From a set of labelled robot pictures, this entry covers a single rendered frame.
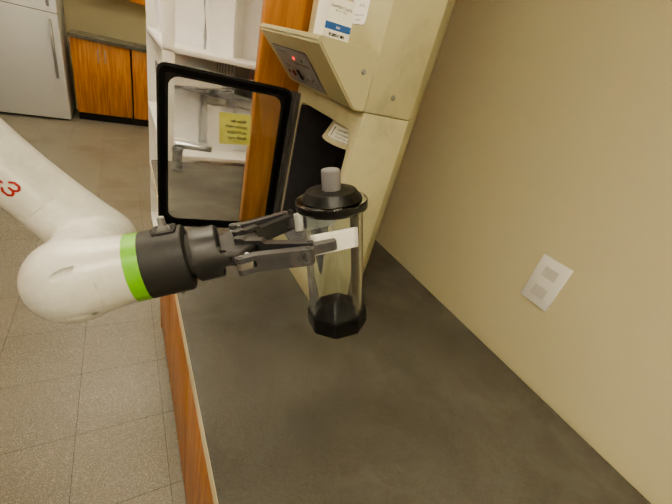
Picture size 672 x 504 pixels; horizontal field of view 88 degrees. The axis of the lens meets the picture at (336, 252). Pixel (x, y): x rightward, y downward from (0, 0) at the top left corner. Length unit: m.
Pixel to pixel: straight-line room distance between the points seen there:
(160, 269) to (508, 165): 0.81
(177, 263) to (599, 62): 0.85
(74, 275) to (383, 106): 0.56
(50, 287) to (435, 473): 0.62
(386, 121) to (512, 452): 0.67
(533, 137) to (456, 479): 0.73
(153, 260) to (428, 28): 0.59
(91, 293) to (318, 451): 0.41
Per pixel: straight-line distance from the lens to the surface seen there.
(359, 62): 0.67
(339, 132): 0.81
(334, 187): 0.51
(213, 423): 0.66
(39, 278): 0.51
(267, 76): 1.00
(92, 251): 0.51
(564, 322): 0.93
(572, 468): 0.88
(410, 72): 0.73
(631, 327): 0.88
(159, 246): 0.49
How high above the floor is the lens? 1.49
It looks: 29 degrees down
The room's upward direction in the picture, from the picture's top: 16 degrees clockwise
